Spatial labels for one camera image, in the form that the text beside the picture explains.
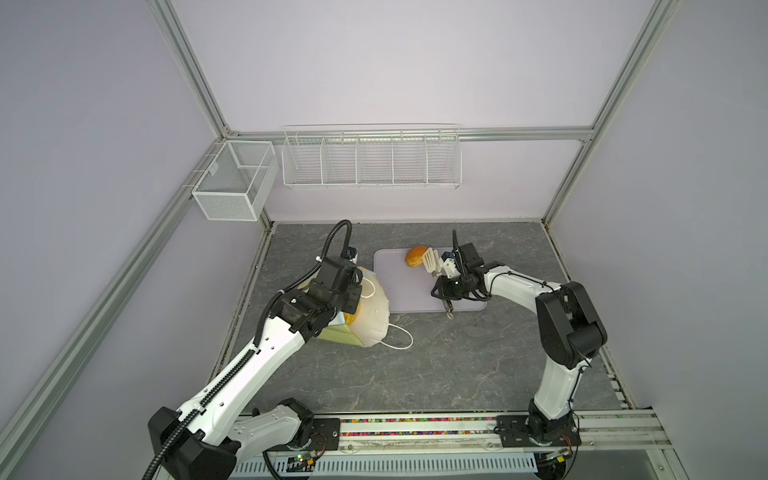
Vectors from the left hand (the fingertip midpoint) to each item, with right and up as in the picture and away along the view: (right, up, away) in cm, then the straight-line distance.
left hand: (347, 290), depth 75 cm
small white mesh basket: (-41, +33, +24) cm, 57 cm away
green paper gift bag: (+4, -13, +14) cm, 20 cm away
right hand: (+26, -4, +20) cm, 33 cm away
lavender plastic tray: (+17, -3, +27) cm, 32 cm away
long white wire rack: (+4, +44, +31) cm, 54 cm away
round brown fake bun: (+19, +8, +27) cm, 34 cm away
